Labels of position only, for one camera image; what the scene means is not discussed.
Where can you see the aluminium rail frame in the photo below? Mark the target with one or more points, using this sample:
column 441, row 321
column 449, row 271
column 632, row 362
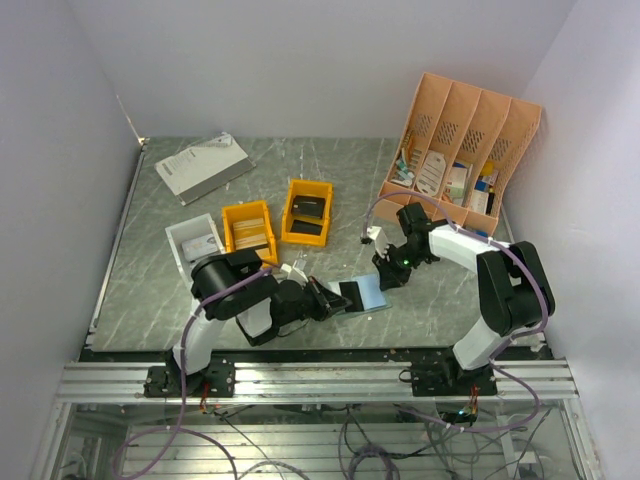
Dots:
column 121, row 383

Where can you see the orange file organizer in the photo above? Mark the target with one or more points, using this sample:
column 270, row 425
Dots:
column 482, row 129

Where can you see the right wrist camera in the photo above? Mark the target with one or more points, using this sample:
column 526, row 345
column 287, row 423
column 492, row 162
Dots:
column 375, row 236

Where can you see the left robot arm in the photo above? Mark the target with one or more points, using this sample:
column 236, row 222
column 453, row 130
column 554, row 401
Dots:
column 261, row 297

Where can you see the grey white booklet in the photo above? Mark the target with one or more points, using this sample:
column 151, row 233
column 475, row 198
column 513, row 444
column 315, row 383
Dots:
column 197, row 170

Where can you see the gold cards stack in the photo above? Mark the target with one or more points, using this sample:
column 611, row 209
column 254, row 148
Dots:
column 249, row 234

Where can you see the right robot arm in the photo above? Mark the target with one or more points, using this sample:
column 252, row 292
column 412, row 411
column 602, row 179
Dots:
column 513, row 289

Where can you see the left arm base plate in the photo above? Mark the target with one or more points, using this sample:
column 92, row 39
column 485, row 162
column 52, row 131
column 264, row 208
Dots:
column 217, row 380

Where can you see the black cards stack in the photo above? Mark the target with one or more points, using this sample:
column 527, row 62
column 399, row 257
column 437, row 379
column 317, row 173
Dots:
column 308, row 213

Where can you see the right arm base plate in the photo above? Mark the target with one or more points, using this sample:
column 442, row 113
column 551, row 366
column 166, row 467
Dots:
column 440, row 380

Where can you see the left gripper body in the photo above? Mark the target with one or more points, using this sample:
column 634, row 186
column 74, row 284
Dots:
column 313, row 304

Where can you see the red white box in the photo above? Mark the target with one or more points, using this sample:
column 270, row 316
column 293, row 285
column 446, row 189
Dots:
column 456, row 183

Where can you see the silver VIP cards stack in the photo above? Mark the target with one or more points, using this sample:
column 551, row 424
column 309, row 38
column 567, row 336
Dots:
column 197, row 248

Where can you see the blue white box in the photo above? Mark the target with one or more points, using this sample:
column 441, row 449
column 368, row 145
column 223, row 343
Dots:
column 483, row 194

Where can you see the white bin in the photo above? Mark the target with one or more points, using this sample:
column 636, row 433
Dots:
column 189, row 229

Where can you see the white oval paint palette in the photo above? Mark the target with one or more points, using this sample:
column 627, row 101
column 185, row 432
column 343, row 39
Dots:
column 430, row 176

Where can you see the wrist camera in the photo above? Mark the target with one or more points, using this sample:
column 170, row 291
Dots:
column 375, row 236
column 295, row 271

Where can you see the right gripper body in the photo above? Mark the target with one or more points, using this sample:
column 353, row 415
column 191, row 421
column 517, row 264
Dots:
column 397, row 263

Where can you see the yellow bin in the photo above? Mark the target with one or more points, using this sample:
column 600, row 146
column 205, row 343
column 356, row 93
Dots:
column 246, row 211
column 308, row 188

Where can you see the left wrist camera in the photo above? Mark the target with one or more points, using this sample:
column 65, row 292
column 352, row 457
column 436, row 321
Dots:
column 295, row 271

